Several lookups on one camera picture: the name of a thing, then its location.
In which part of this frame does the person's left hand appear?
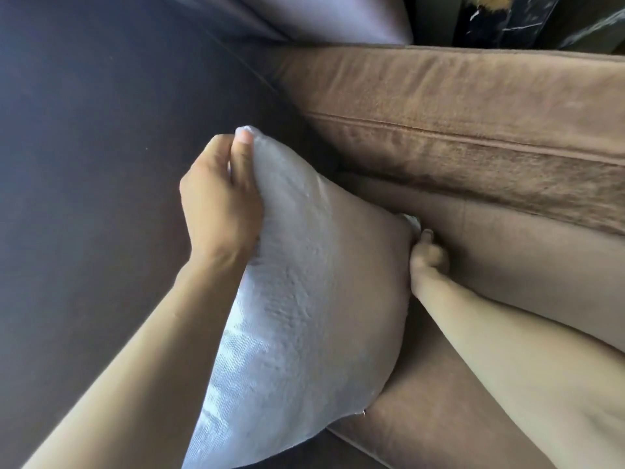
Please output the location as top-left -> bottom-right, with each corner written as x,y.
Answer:
179,129 -> 267,269

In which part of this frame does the person's right hand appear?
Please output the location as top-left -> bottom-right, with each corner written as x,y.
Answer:
409,229 -> 451,296

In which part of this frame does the grey throw pillow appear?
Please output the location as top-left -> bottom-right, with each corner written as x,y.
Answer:
182,126 -> 423,469

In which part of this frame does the person's left forearm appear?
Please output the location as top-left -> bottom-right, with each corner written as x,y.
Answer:
22,249 -> 247,469

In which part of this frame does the person's right forearm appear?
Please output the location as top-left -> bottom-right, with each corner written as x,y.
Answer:
412,268 -> 625,469

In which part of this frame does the brown sofa back cushion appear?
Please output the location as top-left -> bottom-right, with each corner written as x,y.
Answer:
266,44 -> 625,237

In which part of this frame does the brown sofa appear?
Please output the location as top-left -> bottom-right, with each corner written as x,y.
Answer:
0,0 -> 625,469

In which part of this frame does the black marble table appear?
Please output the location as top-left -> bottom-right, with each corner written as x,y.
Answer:
415,0 -> 625,50

